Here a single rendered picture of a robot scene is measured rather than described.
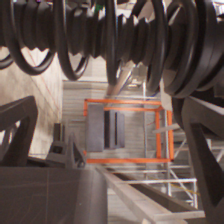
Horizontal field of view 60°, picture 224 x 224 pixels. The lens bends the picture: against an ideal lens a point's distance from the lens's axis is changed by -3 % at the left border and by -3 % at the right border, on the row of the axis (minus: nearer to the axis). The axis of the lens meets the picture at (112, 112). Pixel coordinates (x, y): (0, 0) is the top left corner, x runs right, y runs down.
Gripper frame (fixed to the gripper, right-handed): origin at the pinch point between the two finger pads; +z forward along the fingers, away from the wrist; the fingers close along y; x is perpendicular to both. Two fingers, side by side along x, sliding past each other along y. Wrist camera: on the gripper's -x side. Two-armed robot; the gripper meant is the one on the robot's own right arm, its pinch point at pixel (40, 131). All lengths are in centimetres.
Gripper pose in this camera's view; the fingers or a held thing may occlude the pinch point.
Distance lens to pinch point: 31.9
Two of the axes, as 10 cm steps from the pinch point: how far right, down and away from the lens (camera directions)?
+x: -1.3, 4.4, -8.9
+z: 1.5, -8.8, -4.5
